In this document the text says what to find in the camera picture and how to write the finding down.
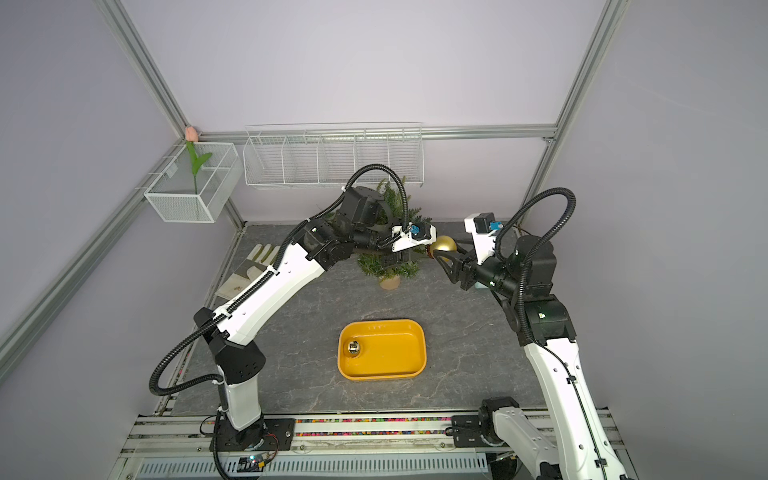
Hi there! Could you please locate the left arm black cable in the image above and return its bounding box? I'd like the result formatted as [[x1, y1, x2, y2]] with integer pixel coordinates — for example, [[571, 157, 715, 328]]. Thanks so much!
[[148, 163, 412, 397]]

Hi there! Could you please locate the yellow plastic tray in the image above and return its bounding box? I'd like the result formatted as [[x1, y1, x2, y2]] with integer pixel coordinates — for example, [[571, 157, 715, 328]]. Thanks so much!
[[337, 319, 428, 381]]

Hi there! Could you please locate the pink artificial tulip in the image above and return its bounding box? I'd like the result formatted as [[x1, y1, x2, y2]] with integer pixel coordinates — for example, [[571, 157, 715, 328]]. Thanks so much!
[[185, 126, 212, 194]]

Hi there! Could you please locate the long white wire basket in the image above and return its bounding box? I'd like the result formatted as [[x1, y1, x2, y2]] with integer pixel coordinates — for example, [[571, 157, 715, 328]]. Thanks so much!
[[243, 122, 425, 188]]

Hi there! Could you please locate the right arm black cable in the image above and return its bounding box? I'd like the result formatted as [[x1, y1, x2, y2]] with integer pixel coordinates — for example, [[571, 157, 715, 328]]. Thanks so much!
[[494, 187, 577, 346]]

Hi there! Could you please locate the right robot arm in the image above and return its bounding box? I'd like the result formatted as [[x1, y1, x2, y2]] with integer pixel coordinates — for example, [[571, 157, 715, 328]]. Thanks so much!
[[431, 235, 629, 479]]

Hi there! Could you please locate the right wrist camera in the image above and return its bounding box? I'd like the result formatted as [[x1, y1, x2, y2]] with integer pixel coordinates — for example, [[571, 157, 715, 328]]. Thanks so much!
[[464, 212, 503, 265]]

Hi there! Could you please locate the white green gardening glove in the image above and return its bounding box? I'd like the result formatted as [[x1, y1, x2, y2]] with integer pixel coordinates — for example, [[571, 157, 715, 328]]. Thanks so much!
[[216, 244, 280, 300]]

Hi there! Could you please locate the gold ornament ball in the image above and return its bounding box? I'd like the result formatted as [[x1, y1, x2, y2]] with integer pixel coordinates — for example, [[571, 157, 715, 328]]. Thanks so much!
[[427, 235, 458, 258]]

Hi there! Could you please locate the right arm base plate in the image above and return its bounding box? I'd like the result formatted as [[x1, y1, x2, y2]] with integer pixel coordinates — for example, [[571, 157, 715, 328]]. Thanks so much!
[[444, 407, 540, 451]]

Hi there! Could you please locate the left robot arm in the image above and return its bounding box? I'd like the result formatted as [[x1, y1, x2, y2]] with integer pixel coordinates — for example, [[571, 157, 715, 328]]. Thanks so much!
[[195, 187, 387, 447]]

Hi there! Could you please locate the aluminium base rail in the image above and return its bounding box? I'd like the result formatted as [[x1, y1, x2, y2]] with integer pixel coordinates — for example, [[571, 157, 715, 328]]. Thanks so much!
[[111, 408, 628, 479]]

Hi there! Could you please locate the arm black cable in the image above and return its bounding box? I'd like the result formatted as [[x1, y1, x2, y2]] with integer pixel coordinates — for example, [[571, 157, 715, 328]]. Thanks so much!
[[494, 187, 577, 346], [148, 163, 412, 397]]

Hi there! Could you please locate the small white mesh basket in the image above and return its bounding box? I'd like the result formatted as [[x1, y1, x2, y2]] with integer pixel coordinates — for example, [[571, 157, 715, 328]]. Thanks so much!
[[144, 142, 244, 224]]

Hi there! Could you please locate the silver ornament ball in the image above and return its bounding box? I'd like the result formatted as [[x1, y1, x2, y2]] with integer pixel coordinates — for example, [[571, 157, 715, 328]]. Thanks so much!
[[346, 340, 361, 357]]

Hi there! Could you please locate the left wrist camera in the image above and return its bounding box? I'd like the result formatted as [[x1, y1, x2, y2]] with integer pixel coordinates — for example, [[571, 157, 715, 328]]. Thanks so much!
[[391, 221, 437, 252]]

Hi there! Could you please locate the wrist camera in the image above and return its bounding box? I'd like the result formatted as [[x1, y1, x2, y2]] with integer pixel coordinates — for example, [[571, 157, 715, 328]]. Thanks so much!
[[464, 212, 503, 265], [391, 221, 437, 252]]

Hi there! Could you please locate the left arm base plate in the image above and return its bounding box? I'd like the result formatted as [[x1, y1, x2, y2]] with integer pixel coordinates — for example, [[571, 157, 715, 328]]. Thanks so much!
[[211, 417, 296, 452]]

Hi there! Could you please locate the small green christmas tree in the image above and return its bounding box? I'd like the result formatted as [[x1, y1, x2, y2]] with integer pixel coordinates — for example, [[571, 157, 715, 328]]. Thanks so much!
[[357, 179, 427, 290]]

